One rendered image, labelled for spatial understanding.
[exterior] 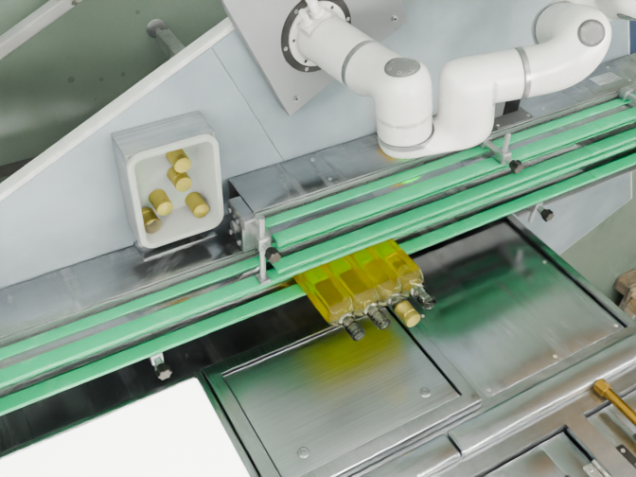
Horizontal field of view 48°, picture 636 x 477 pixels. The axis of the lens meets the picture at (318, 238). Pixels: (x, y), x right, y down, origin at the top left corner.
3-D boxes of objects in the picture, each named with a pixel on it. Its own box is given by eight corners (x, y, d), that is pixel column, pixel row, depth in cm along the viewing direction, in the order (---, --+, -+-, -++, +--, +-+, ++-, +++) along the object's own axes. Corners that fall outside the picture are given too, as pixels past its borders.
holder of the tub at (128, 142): (132, 243, 149) (145, 267, 144) (110, 132, 130) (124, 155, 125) (208, 218, 156) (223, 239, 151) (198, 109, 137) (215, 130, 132)
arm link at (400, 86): (384, 26, 124) (445, 64, 114) (387, 91, 133) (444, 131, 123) (338, 48, 121) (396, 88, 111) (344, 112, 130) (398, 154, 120)
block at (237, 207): (226, 234, 152) (240, 255, 148) (223, 200, 146) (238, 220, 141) (241, 229, 153) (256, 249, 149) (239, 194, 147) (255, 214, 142)
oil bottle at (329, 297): (284, 267, 158) (333, 333, 144) (283, 248, 154) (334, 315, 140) (307, 258, 160) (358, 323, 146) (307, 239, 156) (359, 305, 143)
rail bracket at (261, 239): (241, 260, 149) (269, 300, 141) (238, 198, 137) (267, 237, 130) (255, 256, 150) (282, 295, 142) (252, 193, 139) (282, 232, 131)
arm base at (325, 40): (270, 18, 129) (316, 52, 119) (322, -27, 129) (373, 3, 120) (304, 77, 141) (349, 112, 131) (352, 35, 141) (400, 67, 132)
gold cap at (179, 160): (164, 148, 136) (172, 160, 133) (182, 143, 137) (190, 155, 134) (167, 163, 138) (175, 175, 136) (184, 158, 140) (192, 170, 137)
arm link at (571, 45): (505, 93, 127) (585, 79, 128) (532, 105, 115) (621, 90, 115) (500, 12, 123) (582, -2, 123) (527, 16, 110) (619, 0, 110)
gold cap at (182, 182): (166, 167, 139) (174, 180, 136) (183, 162, 140) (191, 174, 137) (167, 182, 141) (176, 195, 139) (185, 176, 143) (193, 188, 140)
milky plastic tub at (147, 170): (128, 226, 145) (143, 253, 139) (110, 133, 130) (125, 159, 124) (207, 201, 152) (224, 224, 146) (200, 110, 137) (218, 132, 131)
